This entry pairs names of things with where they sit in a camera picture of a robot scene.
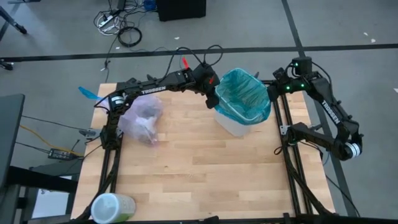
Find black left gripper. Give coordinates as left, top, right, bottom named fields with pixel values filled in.
left=192, top=63, right=221, bottom=110

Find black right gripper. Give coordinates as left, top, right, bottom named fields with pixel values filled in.
left=266, top=67, right=307, bottom=103

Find teal trash bag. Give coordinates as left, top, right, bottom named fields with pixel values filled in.
left=213, top=68, right=272, bottom=126

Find white plastic trash bin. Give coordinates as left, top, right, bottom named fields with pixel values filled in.
left=214, top=111, right=253, bottom=138

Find pink trash bag blue drawstring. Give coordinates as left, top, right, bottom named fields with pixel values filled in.
left=78, top=86, right=165, bottom=147

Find black cabinet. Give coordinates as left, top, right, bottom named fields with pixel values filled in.
left=156, top=0, right=207, bottom=22

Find white power strip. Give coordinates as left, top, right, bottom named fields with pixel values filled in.
left=97, top=14, right=118, bottom=30

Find white green wipes canister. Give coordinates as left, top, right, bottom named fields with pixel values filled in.
left=91, top=192, right=137, bottom=224

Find black power adapter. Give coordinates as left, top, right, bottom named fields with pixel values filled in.
left=48, top=148, right=75, bottom=161

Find black desk beam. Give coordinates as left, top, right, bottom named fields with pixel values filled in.
left=5, top=166, right=79, bottom=194

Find white board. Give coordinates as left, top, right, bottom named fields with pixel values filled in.
left=30, top=186, right=75, bottom=220

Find dark grey desk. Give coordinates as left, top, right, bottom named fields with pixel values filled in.
left=0, top=93, right=26, bottom=190

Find black caster foot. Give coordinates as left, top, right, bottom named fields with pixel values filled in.
left=0, top=58, right=15, bottom=71

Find black tripod leg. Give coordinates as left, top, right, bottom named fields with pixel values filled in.
left=0, top=5, right=28, bottom=34

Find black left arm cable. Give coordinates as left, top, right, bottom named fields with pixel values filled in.
left=161, top=44, right=224, bottom=82

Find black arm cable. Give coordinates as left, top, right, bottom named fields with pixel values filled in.
left=312, top=61, right=334, bottom=97
left=161, top=44, right=224, bottom=82

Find thin blue cable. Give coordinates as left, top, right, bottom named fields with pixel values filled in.
left=133, top=46, right=185, bottom=71

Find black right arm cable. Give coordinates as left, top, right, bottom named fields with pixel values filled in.
left=312, top=61, right=334, bottom=97

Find black coiled cable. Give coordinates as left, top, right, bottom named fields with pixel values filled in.
left=117, top=26, right=143, bottom=48

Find thin black floor cable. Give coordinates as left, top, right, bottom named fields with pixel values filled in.
left=99, top=29, right=116, bottom=83

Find blue coiled cable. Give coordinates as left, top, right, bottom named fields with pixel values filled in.
left=143, top=0, right=158, bottom=12

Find yellow cable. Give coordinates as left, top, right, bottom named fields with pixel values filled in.
left=19, top=124, right=85, bottom=157

